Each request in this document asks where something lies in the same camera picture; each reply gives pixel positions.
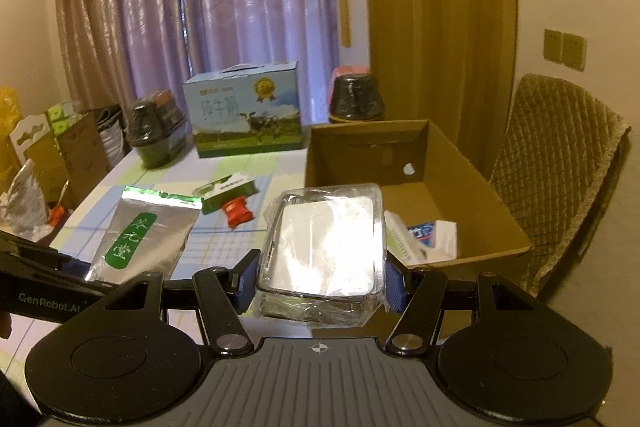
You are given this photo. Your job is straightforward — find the red snack packet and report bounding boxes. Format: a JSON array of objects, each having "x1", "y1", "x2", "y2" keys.
[{"x1": 221, "y1": 195, "x2": 255, "y2": 230}]

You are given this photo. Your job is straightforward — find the green white medicine box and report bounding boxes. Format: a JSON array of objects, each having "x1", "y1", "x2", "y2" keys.
[{"x1": 192, "y1": 172, "x2": 258, "y2": 215}]

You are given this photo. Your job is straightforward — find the checkered tablecloth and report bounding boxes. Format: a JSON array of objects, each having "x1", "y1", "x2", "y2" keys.
[{"x1": 0, "y1": 146, "x2": 309, "y2": 388}]

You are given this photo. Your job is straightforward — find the white blue box in carton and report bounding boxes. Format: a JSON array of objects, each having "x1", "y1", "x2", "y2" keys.
[{"x1": 384, "y1": 211, "x2": 458, "y2": 267}]

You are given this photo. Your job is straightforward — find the brown cardboard box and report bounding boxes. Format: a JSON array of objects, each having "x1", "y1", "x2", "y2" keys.
[{"x1": 305, "y1": 120, "x2": 532, "y2": 271}]

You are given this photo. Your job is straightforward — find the silver green tea pouch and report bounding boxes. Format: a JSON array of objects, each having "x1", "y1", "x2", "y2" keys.
[{"x1": 85, "y1": 186, "x2": 202, "y2": 284}]

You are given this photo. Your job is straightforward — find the cardboard boxes beside table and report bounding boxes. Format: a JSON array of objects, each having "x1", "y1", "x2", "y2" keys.
[{"x1": 1, "y1": 87, "x2": 128, "y2": 209}]

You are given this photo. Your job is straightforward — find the left dark wrapped bowl stack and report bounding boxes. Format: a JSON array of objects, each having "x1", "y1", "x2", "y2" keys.
[{"x1": 126, "y1": 90, "x2": 186, "y2": 169}]

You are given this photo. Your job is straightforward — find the blue milk carton box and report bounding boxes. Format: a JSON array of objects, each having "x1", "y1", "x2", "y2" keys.
[{"x1": 183, "y1": 62, "x2": 303, "y2": 158}]

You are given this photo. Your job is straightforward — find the quilted brown chair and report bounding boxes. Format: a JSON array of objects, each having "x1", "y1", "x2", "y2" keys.
[{"x1": 490, "y1": 74, "x2": 631, "y2": 296}]

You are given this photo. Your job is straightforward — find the brown wooden door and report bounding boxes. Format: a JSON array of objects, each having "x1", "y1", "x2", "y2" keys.
[{"x1": 368, "y1": 0, "x2": 518, "y2": 176}]

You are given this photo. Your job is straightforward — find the beige wall switch plates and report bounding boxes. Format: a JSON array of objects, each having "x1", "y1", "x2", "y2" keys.
[{"x1": 542, "y1": 28, "x2": 587, "y2": 72}]

